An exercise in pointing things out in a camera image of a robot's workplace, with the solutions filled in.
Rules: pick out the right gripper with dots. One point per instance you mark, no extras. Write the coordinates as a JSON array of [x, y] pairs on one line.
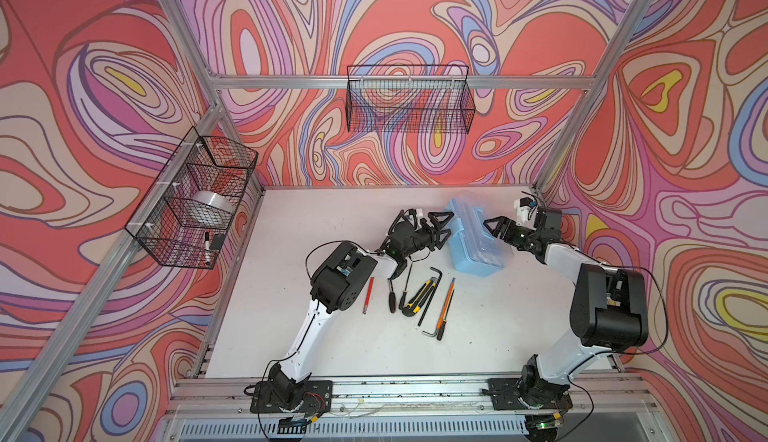
[[501, 222]]

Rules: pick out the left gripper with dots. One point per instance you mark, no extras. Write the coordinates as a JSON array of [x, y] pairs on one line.
[[433, 236]]

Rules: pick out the blue plastic tool box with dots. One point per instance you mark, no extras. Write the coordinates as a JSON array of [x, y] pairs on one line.
[[473, 249]]

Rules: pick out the small black screwdriver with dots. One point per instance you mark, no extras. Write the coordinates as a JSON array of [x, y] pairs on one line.
[[402, 300]]

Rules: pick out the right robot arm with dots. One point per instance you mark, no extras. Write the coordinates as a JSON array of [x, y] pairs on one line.
[[608, 312]]

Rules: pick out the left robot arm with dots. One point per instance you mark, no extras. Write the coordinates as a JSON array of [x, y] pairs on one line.
[[336, 284]]

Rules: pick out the black hex key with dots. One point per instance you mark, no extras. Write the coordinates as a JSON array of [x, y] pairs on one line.
[[430, 294]]

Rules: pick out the yellow black utility knife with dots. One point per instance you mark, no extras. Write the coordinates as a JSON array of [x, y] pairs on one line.
[[418, 301]]

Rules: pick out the orange black screwdriver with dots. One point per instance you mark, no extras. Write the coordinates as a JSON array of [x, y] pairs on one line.
[[442, 322]]

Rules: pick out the red hex key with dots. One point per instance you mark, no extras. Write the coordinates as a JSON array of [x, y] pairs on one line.
[[368, 296]]

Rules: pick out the silver tape roll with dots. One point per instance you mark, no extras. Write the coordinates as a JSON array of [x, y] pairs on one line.
[[214, 200]]

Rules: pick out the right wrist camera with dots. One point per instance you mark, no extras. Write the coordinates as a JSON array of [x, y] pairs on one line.
[[524, 208]]

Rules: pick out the back wire basket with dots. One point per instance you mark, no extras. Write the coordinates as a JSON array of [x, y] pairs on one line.
[[409, 98]]

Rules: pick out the wire basket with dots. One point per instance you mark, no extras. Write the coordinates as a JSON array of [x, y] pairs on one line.
[[409, 98], [170, 228]]

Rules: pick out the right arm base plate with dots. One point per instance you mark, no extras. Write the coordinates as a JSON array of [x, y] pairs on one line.
[[514, 394]]

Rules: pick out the aluminium front rail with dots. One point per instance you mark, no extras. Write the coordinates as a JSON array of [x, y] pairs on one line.
[[603, 406]]

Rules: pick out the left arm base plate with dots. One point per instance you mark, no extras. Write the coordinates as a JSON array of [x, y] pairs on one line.
[[311, 397]]

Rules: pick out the left wire basket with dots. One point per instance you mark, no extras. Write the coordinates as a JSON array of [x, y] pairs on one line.
[[170, 228]]

